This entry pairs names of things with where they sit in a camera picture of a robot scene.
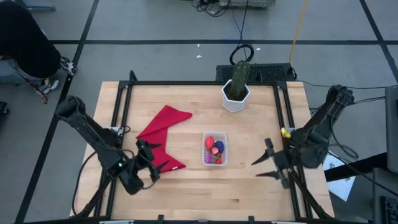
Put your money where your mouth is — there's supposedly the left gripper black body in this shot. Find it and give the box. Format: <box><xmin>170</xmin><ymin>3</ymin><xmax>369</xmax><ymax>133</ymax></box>
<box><xmin>130</xmin><ymin>139</ymin><xmax>161</xmax><ymax>184</ymax></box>

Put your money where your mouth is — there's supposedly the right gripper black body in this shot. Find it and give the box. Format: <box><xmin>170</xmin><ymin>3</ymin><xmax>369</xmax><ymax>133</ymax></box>
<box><xmin>264</xmin><ymin>138</ymin><xmax>296</xmax><ymax>190</ymax></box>

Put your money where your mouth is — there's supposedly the clear plastic tupperware container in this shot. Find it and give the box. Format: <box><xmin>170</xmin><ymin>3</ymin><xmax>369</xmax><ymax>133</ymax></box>
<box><xmin>201</xmin><ymin>131</ymin><xmax>229</xmax><ymax>167</ymax></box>

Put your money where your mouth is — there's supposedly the red cloth with label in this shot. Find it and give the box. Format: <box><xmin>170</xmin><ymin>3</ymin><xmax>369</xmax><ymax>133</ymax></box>
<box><xmin>136</xmin><ymin>105</ymin><xmax>193</xmax><ymax>174</ymax></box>

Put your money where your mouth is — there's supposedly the white printed paper sheet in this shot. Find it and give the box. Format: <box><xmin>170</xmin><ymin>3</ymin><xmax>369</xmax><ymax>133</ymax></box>
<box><xmin>322</xmin><ymin>150</ymin><xmax>357</xmax><ymax>202</ymax></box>

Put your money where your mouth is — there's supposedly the black desk beam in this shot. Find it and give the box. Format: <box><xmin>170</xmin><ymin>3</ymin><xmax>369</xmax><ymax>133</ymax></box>
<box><xmin>324</xmin><ymin>151</ymin><xmax>388</xmax><ymax>183</ymax></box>

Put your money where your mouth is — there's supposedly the green cactus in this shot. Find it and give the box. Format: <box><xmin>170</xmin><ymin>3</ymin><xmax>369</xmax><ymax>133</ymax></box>
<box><xmin>228</xmin><ymin>60</ymin><xmax>251</xmax><ymax>101</ymax></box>

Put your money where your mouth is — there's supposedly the black perforated metal box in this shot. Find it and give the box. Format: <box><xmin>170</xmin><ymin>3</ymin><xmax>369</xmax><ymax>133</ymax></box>
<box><xmin>215</xmin><ymin>62</ymin><xmax>297</xmax><ymax>83</ymax></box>

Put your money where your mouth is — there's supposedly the grey desk panel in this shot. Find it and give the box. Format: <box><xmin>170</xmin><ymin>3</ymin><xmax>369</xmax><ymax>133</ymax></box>
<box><xmin>384</xmin><ymin>85</ymin><xmax>398</xmax><ymax>175</ymax></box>

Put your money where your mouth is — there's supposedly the black keyboard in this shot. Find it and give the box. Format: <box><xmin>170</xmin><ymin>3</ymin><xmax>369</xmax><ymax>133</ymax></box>
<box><xmin>379</xmin><ymin>195</ymin><xmax>398</xmax><ymax>224</ymax></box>

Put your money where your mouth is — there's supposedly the grey equipment box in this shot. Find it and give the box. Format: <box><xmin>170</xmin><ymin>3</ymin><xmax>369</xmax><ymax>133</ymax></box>
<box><xmin>218</xmin><ymin>0</ymin><xmax>276</xmax><ymax>9</ymax></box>

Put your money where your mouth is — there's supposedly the person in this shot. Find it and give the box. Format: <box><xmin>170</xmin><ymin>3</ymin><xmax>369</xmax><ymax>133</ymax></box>
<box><xmin>0</xmin><ymin>0</ymin><xmax>78</xmax><ymax>105</ymax></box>

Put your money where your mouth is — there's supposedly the grey stand foot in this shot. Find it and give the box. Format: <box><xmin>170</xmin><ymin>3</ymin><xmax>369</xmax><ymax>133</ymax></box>
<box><xmin>23</xmin><ymin>0</ymin><xmax>57</xmax><ymax>12</ymax></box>

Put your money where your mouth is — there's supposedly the black metal table frame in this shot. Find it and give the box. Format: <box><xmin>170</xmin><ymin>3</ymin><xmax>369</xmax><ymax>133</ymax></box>
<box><xmin>70</xmin><ymin>70</ymin><xmax>335</xmax><ymax>224</ymax></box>

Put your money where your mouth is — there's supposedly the black coiled cable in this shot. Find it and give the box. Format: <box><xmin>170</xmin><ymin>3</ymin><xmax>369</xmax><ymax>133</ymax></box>
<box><xmin>229</xmin><ymin>0</ymin><xmax>255</xmax><ymax>65</ymax></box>

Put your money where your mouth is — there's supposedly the yellow hanging cable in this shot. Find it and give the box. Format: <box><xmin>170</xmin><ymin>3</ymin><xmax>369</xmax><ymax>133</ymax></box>
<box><xmin>288</xmin><ymin>0</ymin><xmax>309</xmax><ymax>65</ymax></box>

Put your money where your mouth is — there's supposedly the black cable bundle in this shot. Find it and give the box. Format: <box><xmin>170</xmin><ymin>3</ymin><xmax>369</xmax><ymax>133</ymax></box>
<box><xmin>190</xmin><ymin>0</ymin><xmax>225</xmax><ymax>18</ymax></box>

